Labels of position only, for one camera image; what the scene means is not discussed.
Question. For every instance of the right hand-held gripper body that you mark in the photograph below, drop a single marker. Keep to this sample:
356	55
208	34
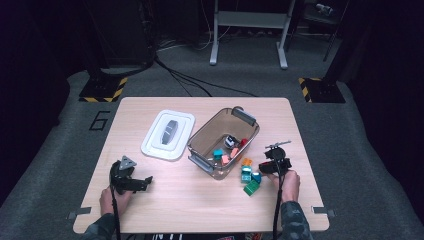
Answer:
281	163

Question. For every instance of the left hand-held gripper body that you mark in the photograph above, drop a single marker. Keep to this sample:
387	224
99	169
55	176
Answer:
121	176

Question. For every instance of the red toy block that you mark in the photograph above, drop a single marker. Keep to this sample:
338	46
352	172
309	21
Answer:
244	142
266	164

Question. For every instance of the blue toy block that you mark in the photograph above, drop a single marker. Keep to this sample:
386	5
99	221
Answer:
256	177

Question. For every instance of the light teal toy block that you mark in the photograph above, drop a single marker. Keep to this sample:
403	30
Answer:
246	169

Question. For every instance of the orange toy block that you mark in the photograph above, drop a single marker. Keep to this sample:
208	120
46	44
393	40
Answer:
247	162

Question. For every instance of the green toy block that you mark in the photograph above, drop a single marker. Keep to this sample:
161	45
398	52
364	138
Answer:
251	187

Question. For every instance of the pink toy block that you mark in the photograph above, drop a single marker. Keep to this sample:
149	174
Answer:
225	159
234	152

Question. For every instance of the white bin lid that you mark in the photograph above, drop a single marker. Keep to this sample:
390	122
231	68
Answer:
153	143

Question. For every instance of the black and white small toy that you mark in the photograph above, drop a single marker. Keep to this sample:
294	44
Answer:
230	141

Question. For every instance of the cyan toy block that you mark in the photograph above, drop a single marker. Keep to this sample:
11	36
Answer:
218	153

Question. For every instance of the transparent brown storage bin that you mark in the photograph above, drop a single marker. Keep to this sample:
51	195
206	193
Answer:
213	130

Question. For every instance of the person's right hand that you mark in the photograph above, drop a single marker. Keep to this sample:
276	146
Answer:
289	186

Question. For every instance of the person's left hand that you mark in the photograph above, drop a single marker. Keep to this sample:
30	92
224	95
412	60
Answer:
108	203

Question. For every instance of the black yellow striped stand base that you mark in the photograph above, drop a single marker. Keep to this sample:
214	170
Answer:
100	90
325	91

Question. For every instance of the black stand leg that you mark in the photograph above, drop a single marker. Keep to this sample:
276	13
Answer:
333	36

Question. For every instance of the black equipment cabinet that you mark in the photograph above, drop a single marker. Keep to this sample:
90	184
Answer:
123	33

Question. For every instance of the grey device on stand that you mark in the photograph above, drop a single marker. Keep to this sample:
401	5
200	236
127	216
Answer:
325	8

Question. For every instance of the white metal desk frame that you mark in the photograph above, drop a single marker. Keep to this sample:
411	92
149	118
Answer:
250	19

